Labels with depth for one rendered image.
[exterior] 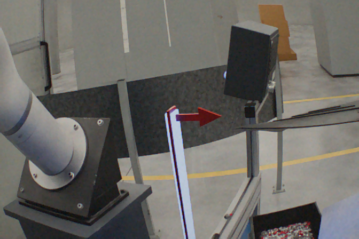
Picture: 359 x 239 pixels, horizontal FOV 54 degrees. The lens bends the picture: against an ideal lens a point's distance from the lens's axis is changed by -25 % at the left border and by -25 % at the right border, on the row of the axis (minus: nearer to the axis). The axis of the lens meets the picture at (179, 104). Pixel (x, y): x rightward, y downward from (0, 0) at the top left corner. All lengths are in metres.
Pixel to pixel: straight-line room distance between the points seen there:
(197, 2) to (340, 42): 2.52
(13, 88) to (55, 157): 0.20
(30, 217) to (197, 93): 1.65
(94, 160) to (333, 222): 0.52
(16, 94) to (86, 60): 6.27
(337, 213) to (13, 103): 0.60
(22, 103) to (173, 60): 5.96
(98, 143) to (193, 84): 1.51
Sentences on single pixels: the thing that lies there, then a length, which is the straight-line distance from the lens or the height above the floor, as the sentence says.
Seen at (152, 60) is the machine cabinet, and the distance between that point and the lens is 6.70.
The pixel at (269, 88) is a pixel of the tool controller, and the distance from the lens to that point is 1.16.
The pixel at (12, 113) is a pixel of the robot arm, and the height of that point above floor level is 1.19.
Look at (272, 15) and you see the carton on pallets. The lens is 8.60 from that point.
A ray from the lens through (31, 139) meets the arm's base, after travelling 0.80.
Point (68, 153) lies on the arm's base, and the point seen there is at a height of 1.06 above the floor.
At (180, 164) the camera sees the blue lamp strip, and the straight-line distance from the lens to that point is 0.58.
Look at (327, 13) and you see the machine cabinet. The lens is 6.66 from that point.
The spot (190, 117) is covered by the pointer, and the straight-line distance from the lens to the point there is 0.56.
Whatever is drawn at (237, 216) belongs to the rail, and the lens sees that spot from 0.94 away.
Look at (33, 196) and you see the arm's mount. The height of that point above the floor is 0.96.
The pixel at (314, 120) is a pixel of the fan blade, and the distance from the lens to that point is 0.47.
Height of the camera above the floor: 1.33
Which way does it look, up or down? 13 degrees down
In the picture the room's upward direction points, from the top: 7 degrees counter-clockwise
